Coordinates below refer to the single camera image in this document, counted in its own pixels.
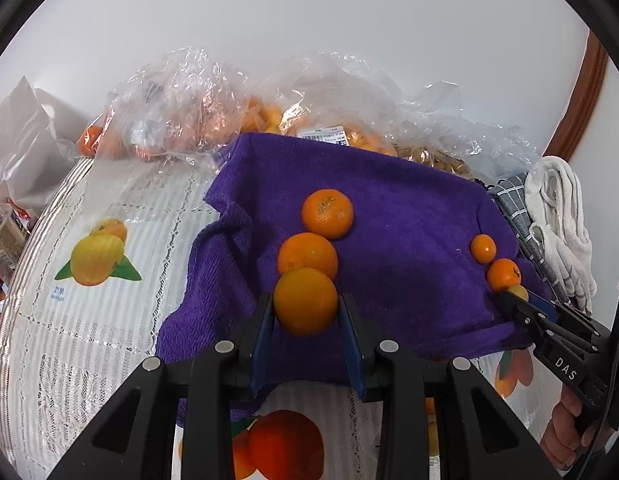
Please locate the labelled clear bag of oranges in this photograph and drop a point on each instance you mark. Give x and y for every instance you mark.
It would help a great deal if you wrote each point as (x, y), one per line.
(339, 100)

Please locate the small orange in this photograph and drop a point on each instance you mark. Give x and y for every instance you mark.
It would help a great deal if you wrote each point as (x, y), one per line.
(503, 274)
(483, 248)

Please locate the fruit print tablecloth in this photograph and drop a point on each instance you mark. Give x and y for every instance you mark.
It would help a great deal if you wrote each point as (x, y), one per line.
(89, 350)

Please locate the large orange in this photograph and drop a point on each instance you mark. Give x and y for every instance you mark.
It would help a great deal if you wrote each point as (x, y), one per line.
(305, 301)
(328, 212)
(307, 257)

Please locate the white plastic bag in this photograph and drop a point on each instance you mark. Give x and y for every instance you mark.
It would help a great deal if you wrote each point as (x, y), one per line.
(19, 135)

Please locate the brown wooden door frame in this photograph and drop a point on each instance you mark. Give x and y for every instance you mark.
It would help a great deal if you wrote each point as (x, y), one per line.
(584, 90)

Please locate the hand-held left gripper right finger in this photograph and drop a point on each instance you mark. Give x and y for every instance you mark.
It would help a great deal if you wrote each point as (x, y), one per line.
(350, 345)

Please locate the purple towel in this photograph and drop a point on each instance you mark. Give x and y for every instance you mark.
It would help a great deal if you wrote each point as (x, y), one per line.
(414, 210)

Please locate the grey checked cloth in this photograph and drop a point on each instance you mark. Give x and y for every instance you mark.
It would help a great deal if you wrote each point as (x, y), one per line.
(514, 200)

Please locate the plastic water bottle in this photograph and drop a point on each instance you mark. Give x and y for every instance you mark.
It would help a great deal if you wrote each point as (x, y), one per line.
(6, 232)

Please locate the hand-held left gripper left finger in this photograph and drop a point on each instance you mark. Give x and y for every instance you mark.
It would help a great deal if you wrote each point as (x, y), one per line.
(262, 340)

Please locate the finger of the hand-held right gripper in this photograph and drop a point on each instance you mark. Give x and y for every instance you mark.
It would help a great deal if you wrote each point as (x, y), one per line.
(524, 315)
(544, 306)

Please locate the white towel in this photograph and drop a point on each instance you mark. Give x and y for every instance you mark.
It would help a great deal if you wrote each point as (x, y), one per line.
(564, 220)

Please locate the small pale yellow fruit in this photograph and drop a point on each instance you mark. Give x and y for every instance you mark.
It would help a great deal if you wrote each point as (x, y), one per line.
(518, 291)

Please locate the person's right hand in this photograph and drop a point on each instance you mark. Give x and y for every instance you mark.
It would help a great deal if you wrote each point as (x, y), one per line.
(564, 432)

